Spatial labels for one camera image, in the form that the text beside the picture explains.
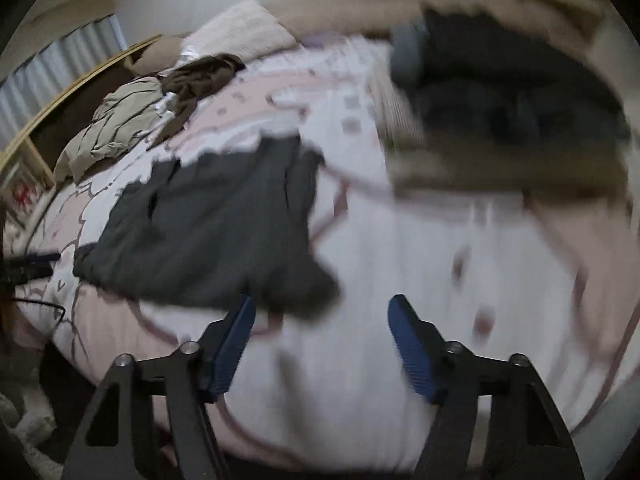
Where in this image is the cream pillow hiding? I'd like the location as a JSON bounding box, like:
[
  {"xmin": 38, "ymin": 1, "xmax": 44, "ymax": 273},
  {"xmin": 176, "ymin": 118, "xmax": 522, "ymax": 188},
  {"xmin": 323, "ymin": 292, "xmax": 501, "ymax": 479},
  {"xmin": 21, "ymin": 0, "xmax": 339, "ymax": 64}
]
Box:
[{"xmin": 186, "ymin": 0, "xmax": 297, "ymax": 65}]

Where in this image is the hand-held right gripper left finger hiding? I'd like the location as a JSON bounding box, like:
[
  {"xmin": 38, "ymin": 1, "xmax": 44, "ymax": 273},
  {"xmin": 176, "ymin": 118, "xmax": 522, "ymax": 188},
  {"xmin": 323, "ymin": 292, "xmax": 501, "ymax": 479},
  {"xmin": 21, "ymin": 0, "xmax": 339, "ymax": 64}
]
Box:
[{"xmin": 61, "ymin": 294, "xmax": 257, "ymax": 480}]

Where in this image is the grey curtain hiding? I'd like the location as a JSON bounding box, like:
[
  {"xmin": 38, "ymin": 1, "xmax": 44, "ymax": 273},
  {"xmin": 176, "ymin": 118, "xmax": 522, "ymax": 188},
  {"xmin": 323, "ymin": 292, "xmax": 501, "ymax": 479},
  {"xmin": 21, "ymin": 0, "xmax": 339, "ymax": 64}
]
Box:
[{"xmin": 0, "ymin": 14, "xmax": 129, "ymax": 151}]

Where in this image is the dark grey garment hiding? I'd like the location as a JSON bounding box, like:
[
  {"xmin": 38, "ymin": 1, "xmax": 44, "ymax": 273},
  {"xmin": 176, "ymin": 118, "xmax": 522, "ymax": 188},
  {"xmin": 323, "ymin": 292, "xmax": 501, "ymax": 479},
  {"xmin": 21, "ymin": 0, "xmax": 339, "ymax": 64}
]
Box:
[{"xmin": 73, "ymin": 134, "xmax": 342, "ymax": 322}]

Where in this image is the wooden shelf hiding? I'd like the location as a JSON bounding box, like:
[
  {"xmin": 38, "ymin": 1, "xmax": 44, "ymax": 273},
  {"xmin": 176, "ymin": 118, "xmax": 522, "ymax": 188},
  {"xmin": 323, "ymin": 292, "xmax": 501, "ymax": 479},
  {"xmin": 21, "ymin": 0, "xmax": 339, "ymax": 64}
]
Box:
[{"xmin": 0, "ymin": 34, "xmax": 166, "ymax": 221}]

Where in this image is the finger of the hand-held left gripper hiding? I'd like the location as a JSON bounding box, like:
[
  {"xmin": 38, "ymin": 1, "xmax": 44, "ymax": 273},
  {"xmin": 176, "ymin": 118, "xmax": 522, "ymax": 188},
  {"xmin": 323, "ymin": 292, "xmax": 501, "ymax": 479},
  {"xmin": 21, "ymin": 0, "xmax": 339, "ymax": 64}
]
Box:
[{"xmin": 0, "ymin": 252, "xmax": 62, "ymax": 285}]

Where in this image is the beige garment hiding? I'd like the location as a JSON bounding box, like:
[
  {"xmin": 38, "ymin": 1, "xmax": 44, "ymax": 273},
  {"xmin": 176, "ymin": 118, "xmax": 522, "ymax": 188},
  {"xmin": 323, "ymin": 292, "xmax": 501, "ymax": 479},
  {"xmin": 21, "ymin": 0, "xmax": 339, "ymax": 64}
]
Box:
[{"xmin": 53, "ymin": 76, "xmax": 167, "ymax": 184}]

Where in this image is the pink printed blanket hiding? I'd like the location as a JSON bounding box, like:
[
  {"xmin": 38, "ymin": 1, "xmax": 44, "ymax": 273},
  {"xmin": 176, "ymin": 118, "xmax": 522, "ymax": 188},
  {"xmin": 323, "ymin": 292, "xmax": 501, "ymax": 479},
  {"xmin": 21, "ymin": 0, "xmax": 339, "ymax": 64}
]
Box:
[{"xmin": 10, "ymin": 40, "xmax": 640, "ymax": 471}]

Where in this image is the stack of folded clothes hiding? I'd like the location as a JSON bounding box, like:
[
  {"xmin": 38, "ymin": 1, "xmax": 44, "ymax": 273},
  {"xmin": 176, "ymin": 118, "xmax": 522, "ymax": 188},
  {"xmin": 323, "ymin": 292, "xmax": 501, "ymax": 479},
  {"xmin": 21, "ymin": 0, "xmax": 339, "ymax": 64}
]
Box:
[{"xmin": 376, "ymin": 6, "xmax": 632, "ymax": 200}]

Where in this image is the brown garment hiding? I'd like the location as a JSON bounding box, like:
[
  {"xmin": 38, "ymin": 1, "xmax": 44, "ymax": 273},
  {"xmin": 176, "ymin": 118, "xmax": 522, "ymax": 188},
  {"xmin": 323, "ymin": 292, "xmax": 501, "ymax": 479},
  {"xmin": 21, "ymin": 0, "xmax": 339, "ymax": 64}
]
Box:
[{"xmin": 159, "ymin": 53, "xmax": 247, "ymax": 142}]

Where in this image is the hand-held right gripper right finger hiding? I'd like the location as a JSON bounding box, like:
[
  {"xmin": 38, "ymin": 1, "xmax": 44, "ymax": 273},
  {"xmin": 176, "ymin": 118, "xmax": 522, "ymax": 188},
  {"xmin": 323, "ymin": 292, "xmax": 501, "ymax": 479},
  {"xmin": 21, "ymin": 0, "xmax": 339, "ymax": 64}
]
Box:
[{"xmin": 388, "ymin": 294, "xmax": 586, "ymax": 480}]

